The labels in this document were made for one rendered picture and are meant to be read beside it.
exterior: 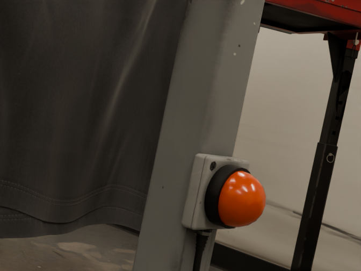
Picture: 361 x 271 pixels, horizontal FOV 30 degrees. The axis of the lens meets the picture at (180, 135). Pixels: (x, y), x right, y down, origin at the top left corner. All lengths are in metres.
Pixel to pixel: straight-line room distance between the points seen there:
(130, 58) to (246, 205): 0.40
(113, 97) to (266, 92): 2.22
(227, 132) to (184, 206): 0.06
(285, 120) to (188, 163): 2.47
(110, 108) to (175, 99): 0.33
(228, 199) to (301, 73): 2.48
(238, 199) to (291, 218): 2.44
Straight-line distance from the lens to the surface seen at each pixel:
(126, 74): 0.81
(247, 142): 3.00
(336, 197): 2.78
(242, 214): 0.44
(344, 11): 2.00
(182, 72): 0.47
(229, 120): 0.47
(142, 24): 0.81
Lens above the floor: 0.71
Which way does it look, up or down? 3 degrees down
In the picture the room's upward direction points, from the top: 12 degrees clockwise
